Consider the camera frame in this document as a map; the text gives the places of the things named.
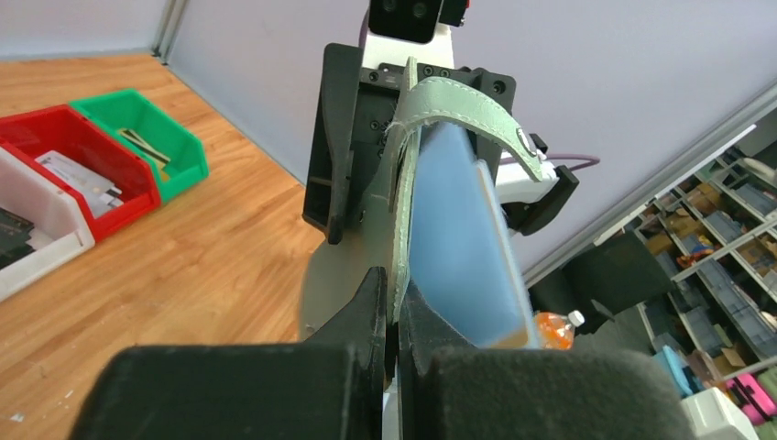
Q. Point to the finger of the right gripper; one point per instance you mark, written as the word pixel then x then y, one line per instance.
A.
pixel 330 165

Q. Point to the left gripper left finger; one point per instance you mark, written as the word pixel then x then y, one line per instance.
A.
pixel 329 386

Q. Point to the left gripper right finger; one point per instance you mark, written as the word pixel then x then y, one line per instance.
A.
pixel 450 389

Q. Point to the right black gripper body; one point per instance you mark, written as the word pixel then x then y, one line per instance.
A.
pixel 378 94

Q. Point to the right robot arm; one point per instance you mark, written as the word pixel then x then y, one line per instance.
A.
pixel 530 189

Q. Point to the gold cards in green bin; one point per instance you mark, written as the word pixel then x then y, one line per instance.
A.
pixel 160 159

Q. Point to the white cards in red bin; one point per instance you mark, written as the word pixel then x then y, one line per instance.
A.
pixel 100 194

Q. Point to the black cards in white bin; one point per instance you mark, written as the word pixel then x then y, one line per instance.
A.
pixel 15 234

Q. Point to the orange drink bottle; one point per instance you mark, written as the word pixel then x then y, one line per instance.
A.
pixel 557 331

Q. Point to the green plastic bin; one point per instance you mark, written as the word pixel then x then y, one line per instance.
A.
pixel 130 109

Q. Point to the white plastic bin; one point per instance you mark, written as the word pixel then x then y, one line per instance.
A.
pixel 59 231

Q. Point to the storage shelves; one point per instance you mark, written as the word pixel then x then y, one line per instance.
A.
pixel 713 234

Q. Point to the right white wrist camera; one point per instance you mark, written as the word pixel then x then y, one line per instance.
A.
pixel 394 30

